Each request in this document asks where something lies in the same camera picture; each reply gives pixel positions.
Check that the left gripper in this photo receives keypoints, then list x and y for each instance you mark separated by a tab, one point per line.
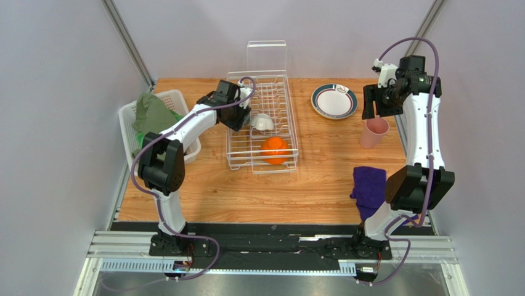
236	124

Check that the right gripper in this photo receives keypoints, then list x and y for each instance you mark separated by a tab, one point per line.
375	96

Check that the pink cup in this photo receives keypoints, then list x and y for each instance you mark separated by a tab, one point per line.
373	132

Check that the beige plate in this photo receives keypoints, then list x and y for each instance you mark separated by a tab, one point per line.
334	101

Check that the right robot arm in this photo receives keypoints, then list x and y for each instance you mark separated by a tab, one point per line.
423	181

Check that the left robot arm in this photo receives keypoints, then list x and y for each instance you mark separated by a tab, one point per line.
160	163

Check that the white flower-shaped bowl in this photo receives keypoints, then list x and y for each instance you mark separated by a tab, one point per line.
262	122

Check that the orange bowl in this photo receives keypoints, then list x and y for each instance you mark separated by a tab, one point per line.
275	150

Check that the white plastic basket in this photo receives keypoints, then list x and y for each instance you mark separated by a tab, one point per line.
174	100

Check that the green cloth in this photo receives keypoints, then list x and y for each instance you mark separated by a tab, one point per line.
152	116

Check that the purple cloth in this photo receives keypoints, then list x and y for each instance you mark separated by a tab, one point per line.
369	190

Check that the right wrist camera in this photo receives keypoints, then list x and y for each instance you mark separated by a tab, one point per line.
386	73

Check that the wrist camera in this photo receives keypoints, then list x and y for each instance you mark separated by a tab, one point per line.
245	94
386	73

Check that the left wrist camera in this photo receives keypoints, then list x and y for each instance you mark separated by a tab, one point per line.
245	94

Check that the white wire dish rack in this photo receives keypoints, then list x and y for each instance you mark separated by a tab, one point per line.
266	64

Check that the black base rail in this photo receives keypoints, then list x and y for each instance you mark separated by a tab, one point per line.
278	248

